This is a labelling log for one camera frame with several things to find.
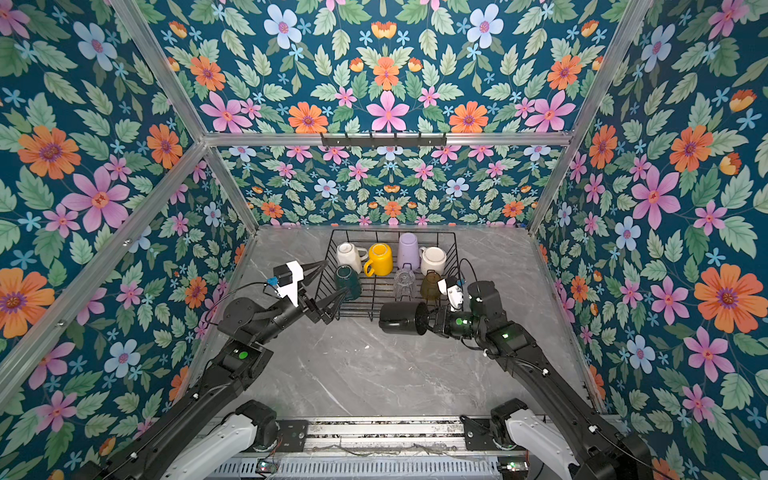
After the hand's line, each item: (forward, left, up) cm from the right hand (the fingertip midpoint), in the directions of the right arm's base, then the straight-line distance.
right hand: (416, 319), depth 72 cm
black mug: (-2, +3, +5) cm, 6 cm away
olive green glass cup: (+19, -5, -13) cm, 23 cm away
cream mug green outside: (+18, +21, -9) cm, 29 cm away
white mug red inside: (+28, -6, -11) cm, 30 cm away
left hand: (+3, +17, +16) cm, 23 cm away
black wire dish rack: (+22, +12, -19) cm, 31 cm away
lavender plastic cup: (+29, +2, -8) cm, 30 cm away
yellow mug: (+27, +11, -10) cm, 30 cm away
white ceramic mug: (+28, +21, -8) cm, 36 cm away
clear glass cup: (+20, +3, -11) cm, 23 cm away
